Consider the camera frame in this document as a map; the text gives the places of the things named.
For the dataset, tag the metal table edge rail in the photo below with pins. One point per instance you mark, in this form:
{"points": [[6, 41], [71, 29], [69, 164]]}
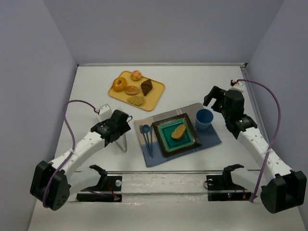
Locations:
{"points": [[162, 64]]}

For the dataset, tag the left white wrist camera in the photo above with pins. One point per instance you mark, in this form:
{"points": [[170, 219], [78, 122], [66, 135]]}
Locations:
{"points": [[104, 112]]}

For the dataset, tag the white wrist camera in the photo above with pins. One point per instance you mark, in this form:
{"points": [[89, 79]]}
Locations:
{"points": [[237, 85], [104, 112]]}

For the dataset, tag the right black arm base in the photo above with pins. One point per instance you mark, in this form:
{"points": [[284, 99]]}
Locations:
{"points": [[222, 188]]}

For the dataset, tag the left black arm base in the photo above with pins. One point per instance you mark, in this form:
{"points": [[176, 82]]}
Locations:
{"points": [[107, 189]]}

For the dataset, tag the orange bagel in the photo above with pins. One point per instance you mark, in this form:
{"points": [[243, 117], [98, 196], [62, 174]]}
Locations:
{"points": [[119, 84]]}

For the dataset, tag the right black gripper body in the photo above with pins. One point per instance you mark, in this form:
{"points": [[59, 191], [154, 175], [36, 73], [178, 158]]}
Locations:
{"points": [[217, 100]]}

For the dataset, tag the blue plastic cup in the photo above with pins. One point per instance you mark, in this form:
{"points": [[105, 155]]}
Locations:
{"points": [[204, 118]]}

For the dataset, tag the metal tongs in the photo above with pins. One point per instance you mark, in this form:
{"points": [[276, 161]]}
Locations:
{"points": [[121, 142]]}

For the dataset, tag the yellow plastic tray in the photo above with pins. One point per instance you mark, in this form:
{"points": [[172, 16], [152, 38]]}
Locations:
{"points": [[150, 100]]}

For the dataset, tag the sliced baguette piece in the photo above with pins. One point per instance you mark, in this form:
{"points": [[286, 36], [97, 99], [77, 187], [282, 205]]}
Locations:
{"points": [[179, 132]]}

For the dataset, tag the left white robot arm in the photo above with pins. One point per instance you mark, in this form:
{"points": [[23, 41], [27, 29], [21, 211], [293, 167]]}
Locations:
{"points": [[53, 182]]}

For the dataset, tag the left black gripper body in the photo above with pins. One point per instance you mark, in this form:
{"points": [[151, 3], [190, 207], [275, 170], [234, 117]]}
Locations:
{"points": [[121, 118]]}

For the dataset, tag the seeded bread slice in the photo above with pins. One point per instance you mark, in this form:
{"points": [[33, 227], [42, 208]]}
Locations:
{"points": [[136, 100]]}

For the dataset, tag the square teal ceramic plate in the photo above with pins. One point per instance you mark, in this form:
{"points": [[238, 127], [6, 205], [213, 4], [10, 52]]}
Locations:
{"points": [[169, 146]]}

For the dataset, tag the filled sandwich bun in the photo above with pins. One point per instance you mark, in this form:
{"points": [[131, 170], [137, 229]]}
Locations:
{"points": [[132, 90]]}

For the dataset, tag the blue beige cloth placemat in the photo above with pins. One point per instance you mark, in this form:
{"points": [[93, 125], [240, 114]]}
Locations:
{"points": [[208, 138]]}

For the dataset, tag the dark brown bread chunk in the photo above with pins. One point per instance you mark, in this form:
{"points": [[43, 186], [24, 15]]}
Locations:
{"points": [[146, 87]]}

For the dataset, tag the blue plastic spoon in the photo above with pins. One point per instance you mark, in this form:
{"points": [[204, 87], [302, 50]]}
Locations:
{"points": [[145, 129]]}

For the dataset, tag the round bread roll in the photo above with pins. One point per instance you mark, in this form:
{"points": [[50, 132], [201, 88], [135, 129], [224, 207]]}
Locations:
{"points": [[136, 75]]}

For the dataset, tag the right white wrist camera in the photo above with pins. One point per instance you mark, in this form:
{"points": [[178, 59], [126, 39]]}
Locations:
{"points": [[237, 85]]}

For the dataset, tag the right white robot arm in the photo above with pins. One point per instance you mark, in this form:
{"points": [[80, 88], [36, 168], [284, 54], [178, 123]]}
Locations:
{"points": [[278, 186]]}

